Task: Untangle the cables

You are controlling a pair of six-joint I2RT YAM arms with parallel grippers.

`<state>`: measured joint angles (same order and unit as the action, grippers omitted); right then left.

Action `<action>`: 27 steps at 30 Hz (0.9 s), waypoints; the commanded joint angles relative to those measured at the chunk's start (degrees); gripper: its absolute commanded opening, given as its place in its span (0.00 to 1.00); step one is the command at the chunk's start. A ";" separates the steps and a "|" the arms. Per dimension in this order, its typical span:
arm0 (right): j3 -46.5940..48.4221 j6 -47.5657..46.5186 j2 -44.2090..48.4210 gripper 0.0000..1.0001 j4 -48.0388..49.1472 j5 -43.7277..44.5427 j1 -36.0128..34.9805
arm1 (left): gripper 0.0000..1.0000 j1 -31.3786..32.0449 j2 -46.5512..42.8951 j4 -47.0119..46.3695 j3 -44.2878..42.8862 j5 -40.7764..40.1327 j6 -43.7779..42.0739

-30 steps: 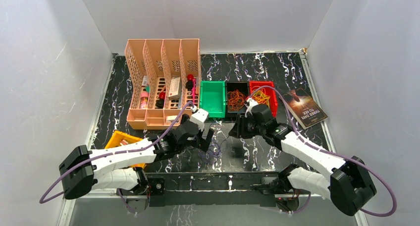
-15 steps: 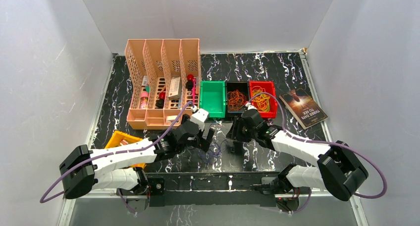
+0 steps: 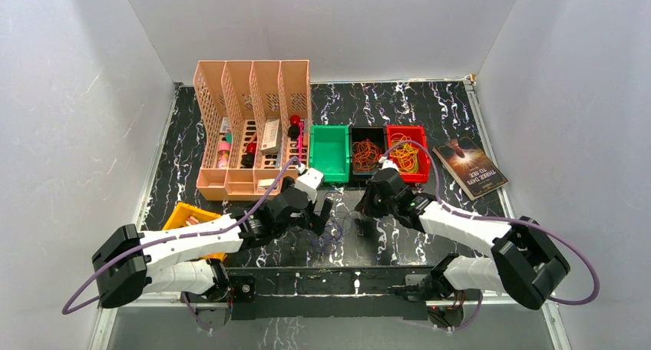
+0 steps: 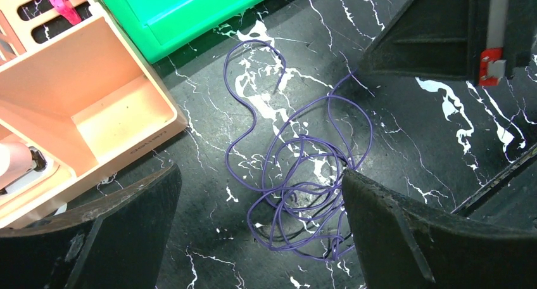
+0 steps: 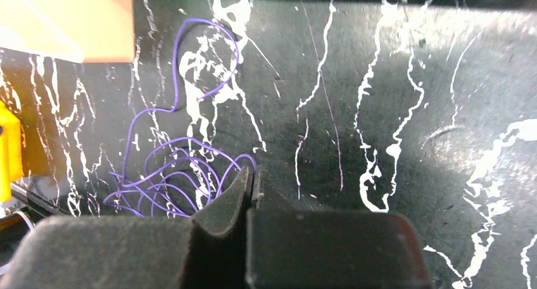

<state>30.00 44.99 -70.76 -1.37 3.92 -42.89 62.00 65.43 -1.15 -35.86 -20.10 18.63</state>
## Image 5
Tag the beige plastic file organizer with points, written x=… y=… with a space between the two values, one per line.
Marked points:
x=80 y=31

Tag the yellow tray with pens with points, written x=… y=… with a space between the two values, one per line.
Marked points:
x=11 y=151

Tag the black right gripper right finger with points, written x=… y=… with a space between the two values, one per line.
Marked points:
x=289 y=248

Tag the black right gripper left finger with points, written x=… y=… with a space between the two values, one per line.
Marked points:
x=206 y=250

